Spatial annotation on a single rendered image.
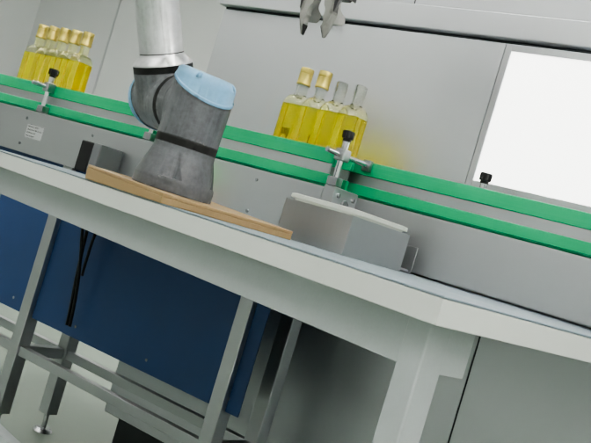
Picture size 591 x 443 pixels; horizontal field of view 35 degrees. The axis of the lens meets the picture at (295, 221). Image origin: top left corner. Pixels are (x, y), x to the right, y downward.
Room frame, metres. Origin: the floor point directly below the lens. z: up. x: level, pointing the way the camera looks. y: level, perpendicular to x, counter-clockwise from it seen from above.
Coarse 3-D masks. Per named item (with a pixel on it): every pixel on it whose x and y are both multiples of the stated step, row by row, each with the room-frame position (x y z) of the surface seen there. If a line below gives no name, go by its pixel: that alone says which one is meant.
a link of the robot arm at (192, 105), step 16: (176, 80) 1.72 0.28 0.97; (192, 80) 1.69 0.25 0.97; (208, 80) 1.69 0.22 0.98; (160, 96) 1.75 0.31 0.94; (176, 96) 1.70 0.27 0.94; (192, 96) 1.69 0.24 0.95; (208, 96) 1.69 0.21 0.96; (224, 96) 1.71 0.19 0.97; (160, 112) 1.75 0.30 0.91; (176, 112) 1.70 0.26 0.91; (192, 112) 1.69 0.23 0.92; (208, 112) 1.70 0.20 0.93; (224, 112) 1.72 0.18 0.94; (160, 128) 1.72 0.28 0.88; (176, 128) 1.69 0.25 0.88; (192, 128) 1.69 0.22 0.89; (208, 128) 1.70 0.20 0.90; (224, 128) 1.75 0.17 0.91; (208, 144) 1.71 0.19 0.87
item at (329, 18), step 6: (330, 0) 1.96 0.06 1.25; (330, 6) 1.96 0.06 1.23; (330, 12) 1.96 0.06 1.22; (324, 18) 1.96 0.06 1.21; (330, 18) 1.95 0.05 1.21; (336, 18) 1.98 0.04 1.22; (342, 18) 1.99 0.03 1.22; (324, 24) 1.96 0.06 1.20; (330, 24) 1.96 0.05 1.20; (336, 24) 1.98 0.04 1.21; (342, 24) 1.99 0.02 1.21; (324, 30) 1.96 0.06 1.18; (330, 30) 1.97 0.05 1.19; (324, 36) 1.97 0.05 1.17
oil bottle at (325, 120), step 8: (328, 104) 2.27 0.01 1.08; (336, 104) 2.26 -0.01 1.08; (320, 112) 2.28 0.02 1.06; (328, 112) 2.26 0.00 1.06; (336, 112) 2.25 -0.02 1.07; (320, 120) 2.27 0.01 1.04; (328, 120) 2.26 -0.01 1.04; (320, 128) 2.27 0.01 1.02; (328, 128) 2.25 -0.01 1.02; (312, 136) 2.28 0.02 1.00; (320, 136) 2.26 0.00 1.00; (328, 136) 2.25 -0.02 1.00; (312, 144) 2.27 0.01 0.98; (320, 144) 2.26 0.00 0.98; (328, 144) 2.25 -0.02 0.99
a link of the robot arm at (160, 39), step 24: (144, 0) 1.77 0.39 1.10; (168, 0) 1.78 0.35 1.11; (144, 24) 1.78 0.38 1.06; (168, 24) 1.79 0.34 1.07; (144, 48) 1.80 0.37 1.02; (168, 48) 1.80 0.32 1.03; (144, 72) 1.80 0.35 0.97; (168, 72) 1.79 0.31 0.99; (144, 96) 1.81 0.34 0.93; (144, 120) 1.85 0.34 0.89
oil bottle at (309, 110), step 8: (304, 104) 2.31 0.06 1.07; (312, 104) 2.29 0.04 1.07; (320, 104) 2.29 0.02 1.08; (304, 112) 2.30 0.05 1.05; (312, 112) 2.29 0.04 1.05; (296, 120) 2.31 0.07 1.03; (304, 120) 2.30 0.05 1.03; (312, 120) 2.29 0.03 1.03; (296, 128) 2.31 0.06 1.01; (304, 128) 2.30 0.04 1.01; (312, 128) 2.29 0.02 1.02; (296, 136) 2.30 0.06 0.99; (304, 136) 2.29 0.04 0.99
